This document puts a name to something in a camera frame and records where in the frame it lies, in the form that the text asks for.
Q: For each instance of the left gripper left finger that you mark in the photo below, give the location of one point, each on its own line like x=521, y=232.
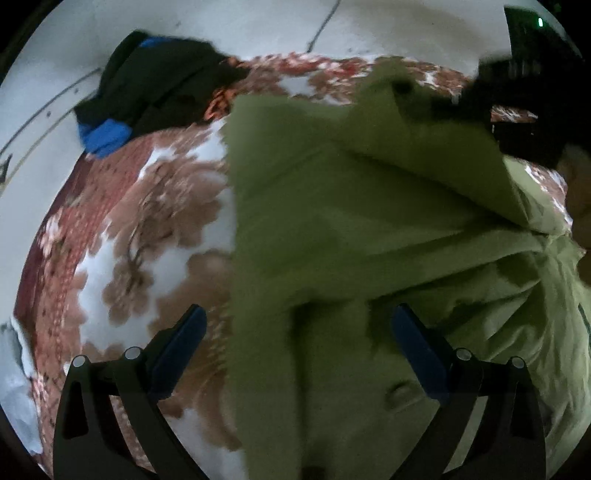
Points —
x=88, y=442

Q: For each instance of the black and blue clothes pile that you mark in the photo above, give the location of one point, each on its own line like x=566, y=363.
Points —
x=152, y=83

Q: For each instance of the green hooded jacket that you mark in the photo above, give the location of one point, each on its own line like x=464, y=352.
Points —
x=346, y=212

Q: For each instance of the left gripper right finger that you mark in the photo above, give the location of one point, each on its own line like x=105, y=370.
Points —
x=509, y=442

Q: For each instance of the floral bed blanket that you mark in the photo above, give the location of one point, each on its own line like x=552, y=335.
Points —
x=149, y=231

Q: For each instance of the white curved headboard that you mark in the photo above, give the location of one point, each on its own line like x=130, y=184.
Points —
x=28, y=137

